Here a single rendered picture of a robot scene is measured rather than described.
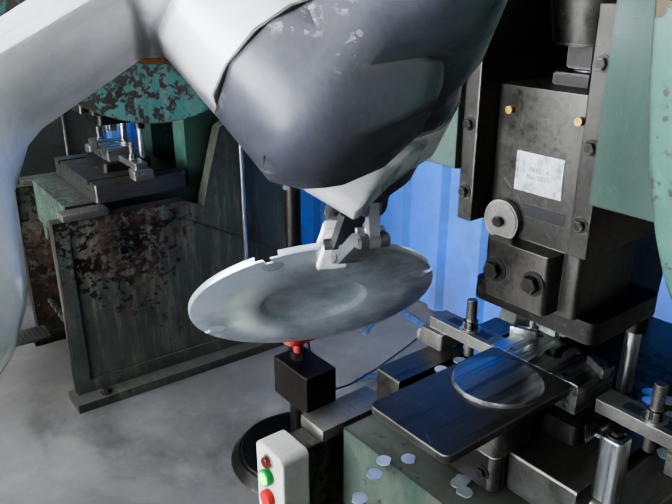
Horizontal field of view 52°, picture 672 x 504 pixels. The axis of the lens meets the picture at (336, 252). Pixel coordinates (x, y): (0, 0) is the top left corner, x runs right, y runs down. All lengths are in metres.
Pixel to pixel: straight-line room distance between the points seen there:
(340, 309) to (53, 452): 1.52
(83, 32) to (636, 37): 0.55
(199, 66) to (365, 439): 0.79
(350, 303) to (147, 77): 1.26
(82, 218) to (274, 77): 1.89
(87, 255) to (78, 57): 1.89
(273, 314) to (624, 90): 0.46
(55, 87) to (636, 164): 0.58
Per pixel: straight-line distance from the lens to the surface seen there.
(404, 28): 0.36
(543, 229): 0.92
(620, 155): 0.79
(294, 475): 1.10
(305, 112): 0.34
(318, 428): 1.11
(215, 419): 2.28
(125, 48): 0.41
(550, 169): 0.89
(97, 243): 2.26
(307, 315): 0.88
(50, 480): 2.17
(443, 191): 2.70
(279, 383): 1.19
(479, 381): 0.97
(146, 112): 2.00
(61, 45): 0.39
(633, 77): 0.77
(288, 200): 1.72
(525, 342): 1.09
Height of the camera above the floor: 1.29
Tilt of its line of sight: 22 degrees down
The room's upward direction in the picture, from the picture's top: straight up
